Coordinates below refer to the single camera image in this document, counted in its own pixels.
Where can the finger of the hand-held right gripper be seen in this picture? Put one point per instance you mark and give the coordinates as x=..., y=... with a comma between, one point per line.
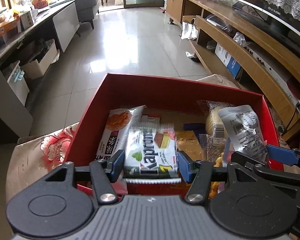
x=247, y=158
x=281, y=153

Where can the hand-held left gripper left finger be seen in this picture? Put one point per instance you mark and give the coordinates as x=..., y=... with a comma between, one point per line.
x=117, y=161

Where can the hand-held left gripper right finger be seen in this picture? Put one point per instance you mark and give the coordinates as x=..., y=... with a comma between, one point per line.
x=183, y=167

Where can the silver printed snack packet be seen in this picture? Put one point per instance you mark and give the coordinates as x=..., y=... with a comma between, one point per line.
x=245, y=135

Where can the gold snack packet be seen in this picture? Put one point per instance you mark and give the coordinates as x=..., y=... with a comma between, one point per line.
x=190, y=142

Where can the long white snack packet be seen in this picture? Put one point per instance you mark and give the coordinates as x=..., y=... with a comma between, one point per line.
x=115, y=135

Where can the clear yellow crispy snack packet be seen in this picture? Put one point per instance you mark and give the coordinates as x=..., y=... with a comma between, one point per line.
x=218, y=162

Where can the white and green wafer packet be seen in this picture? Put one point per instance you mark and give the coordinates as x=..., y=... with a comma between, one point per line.
x=150, y=155

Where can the blue foil snack packet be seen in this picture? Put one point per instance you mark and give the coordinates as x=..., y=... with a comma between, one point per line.
x=193, y=127

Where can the clear cream biscuit packet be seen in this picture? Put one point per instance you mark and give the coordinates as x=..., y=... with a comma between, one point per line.
x=212, y=122

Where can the red cardboard box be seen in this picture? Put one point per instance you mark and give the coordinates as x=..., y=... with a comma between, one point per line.
x=165, y=92

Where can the white audio device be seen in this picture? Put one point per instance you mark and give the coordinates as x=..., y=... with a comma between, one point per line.
x=270, y=72

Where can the blue and white box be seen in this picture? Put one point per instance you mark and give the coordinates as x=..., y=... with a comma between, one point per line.
x=230, y=61

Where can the white cardboard box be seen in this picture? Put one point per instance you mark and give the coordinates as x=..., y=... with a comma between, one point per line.
x=40, y=62

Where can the curved television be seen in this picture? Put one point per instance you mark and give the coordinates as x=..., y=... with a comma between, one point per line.
x=277, y=22

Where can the wooden television cabinet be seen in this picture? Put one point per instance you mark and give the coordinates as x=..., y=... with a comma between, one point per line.
x=240, y=27

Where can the white bag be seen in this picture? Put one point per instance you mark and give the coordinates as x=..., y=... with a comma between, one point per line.
x=188, y=30

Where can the dark sideboard with white panels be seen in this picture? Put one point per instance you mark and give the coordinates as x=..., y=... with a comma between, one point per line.
x=65, y=25

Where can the grey blue sofa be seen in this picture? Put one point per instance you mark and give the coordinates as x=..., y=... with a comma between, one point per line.
x=87, y=7

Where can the orange basket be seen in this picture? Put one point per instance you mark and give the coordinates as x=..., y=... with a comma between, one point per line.
x=41, y=2

